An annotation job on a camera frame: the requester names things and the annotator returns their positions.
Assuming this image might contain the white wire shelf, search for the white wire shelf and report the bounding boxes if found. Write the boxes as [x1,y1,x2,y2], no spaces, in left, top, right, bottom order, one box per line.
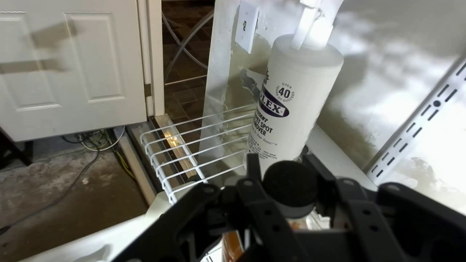
[139,101,260,205]

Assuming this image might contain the white slotted shelf track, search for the white slotted shelf track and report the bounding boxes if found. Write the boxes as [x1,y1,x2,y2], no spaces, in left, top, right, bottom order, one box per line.
[363,56,466,186]

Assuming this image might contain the floor power cords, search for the floor power cords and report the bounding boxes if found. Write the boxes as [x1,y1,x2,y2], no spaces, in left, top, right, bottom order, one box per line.
[60,126,129,155]

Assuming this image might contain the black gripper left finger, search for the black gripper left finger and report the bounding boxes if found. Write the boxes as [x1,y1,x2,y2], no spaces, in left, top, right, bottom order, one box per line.
[113,152,312,262]

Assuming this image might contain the white wall outlet plate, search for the white wall outlet plate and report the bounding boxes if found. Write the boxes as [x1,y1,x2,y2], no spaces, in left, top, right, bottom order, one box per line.
[234,2,261,55]

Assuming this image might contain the white panel door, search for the white panel door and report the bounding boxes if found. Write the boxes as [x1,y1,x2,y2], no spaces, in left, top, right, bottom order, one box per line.
[0,0,165,142]

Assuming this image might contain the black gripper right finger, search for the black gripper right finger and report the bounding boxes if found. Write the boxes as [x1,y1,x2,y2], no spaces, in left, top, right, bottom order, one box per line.
[302,144,466,262]

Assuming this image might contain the tall white cleaner bottle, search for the tall white cleaner bottle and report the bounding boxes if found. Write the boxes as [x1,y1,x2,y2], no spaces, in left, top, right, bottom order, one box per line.
[248,0,347,165]

